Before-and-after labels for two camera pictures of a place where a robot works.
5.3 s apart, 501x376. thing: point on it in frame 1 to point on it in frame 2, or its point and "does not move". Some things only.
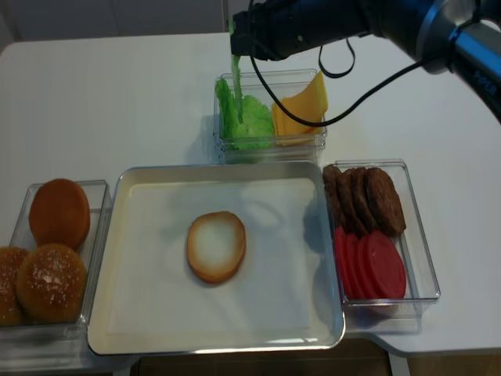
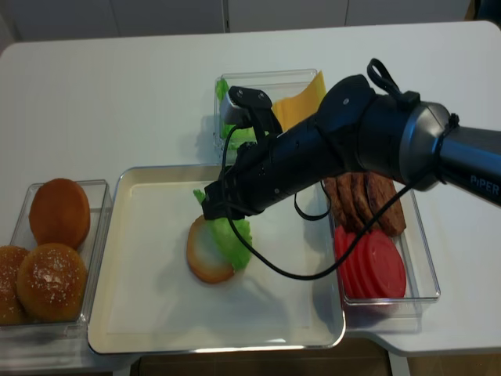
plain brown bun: x=59 y=213 does not move
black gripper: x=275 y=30 to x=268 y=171
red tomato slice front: x=386 y=269 does not move
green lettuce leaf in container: x=228 y=116 does not move
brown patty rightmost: x=386 y=212 does not move
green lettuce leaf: x=256 y=130 to x=238 y=252
